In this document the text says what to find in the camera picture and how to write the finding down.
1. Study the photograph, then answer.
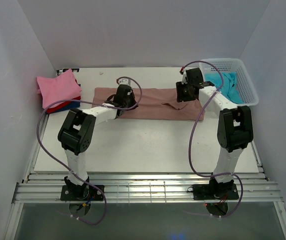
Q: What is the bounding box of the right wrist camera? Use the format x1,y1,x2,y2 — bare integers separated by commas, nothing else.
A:
179,66,188,84

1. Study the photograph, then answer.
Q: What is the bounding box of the aluminium frame rail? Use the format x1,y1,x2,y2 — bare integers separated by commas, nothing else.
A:
12,172,283,204

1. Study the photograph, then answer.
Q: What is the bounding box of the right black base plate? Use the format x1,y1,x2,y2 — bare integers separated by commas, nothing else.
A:
189,184,239,200

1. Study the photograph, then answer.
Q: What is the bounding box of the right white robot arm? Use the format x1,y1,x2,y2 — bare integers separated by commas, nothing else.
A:
176,67,254,200

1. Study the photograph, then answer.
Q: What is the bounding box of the white plastic basket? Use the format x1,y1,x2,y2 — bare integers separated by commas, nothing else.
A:
199,58,259,106

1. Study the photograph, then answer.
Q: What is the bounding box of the folded pink t shirt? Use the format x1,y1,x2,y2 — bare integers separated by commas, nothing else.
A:
36,69,82,109

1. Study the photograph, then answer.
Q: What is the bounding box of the purple cable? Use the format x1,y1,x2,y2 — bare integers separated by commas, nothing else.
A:
180,60,244,219
35,77,144,226

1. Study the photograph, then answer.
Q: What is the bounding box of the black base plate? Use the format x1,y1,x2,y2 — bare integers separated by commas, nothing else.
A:
189,184,239,200
60,185,104,202

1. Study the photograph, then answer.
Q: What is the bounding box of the dusty pink t shirt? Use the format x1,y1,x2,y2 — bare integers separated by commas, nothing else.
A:
92,86,206,122

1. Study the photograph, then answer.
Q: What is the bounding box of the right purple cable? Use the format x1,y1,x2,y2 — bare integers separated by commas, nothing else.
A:
180,60,244,219

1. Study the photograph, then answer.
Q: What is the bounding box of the folded blue t shirt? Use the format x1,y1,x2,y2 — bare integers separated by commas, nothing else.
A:
42,82,82,114

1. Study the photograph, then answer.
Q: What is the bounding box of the turquoise t shirt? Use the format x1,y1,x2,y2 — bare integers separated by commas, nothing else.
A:
204,72,244,104

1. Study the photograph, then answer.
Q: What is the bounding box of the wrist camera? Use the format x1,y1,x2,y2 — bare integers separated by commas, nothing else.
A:
116,77,131,86
179,66,188,84

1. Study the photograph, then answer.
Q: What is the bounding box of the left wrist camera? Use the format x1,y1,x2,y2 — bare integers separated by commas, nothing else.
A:
116,77,131,86

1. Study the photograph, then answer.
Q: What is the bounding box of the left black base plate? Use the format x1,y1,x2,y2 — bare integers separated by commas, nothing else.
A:
60,185,104,202

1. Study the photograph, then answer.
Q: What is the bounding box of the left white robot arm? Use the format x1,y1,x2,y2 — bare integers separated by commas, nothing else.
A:
58,82,137,200

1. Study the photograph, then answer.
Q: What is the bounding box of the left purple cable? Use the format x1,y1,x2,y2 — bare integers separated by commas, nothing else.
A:
35,77,144,226

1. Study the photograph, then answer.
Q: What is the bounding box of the folded red t shirt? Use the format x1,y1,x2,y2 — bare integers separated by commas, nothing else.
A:
42,95,81,114

